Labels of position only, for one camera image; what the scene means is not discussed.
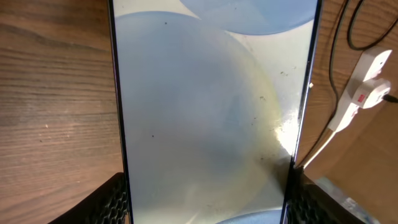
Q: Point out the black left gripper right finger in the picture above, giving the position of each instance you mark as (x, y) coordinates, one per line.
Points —
(319, 202)

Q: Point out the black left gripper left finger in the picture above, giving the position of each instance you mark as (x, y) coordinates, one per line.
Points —
(106, 205)

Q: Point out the Samsung Galaxy smartphone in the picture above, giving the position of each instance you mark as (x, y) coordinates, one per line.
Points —
(211, 96)

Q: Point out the white charger plug adapter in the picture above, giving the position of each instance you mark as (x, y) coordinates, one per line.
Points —
(370, 92)

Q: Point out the white power strip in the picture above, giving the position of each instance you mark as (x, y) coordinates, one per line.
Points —
(369, 66)

